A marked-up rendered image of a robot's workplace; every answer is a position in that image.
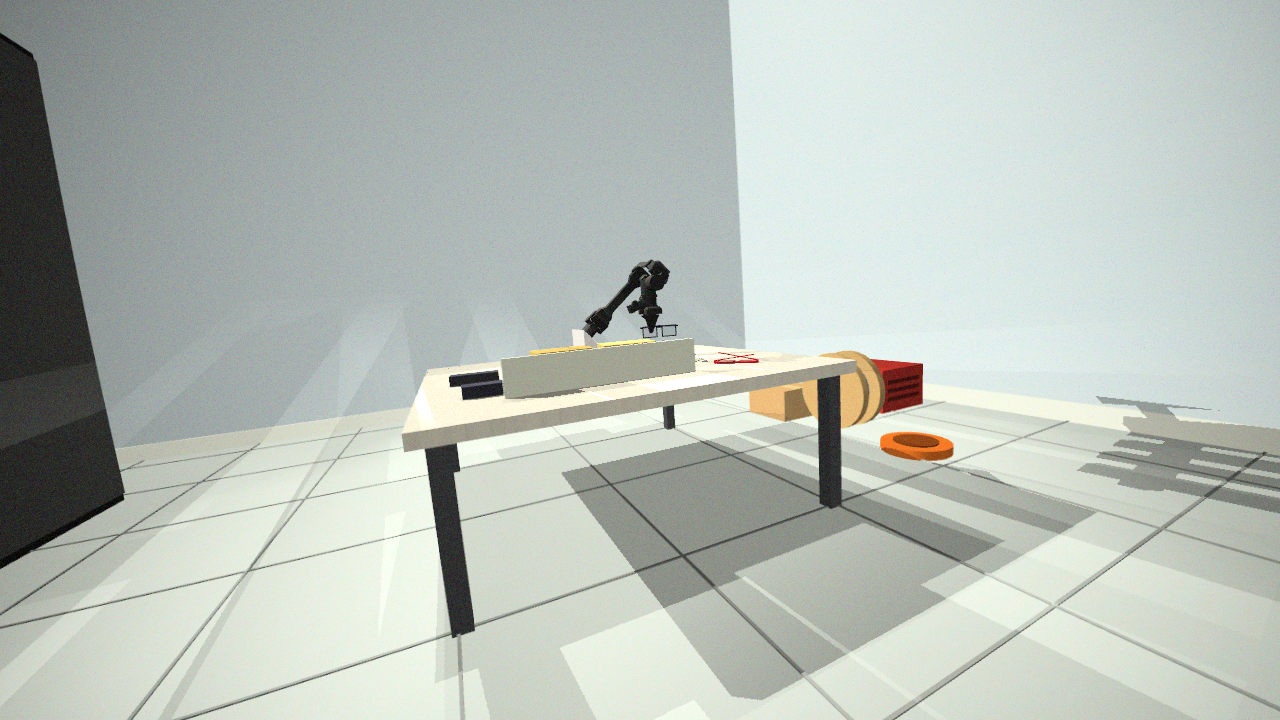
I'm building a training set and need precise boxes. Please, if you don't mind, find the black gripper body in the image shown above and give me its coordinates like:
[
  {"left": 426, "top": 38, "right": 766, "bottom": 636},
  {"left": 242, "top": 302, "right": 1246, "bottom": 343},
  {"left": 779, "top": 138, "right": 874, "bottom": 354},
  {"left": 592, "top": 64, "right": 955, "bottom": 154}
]
[{"left": 637, "top": 292, "right": 662, "bottom": 315}]

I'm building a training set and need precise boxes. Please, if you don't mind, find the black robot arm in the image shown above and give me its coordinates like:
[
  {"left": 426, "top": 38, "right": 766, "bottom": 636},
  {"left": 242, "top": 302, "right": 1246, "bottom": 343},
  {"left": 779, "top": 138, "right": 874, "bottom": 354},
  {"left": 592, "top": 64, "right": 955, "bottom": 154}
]
[{"left": 582, "top": 259, "right": 669, "bottom": 337}]

